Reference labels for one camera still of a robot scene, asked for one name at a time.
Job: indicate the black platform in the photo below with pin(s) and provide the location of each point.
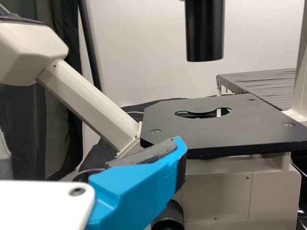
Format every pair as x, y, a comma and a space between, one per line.
263, 83

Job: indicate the cream microscope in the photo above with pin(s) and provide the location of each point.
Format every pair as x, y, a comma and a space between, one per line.
216, 134

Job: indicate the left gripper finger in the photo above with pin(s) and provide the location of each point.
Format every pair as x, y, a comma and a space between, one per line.
134, 187

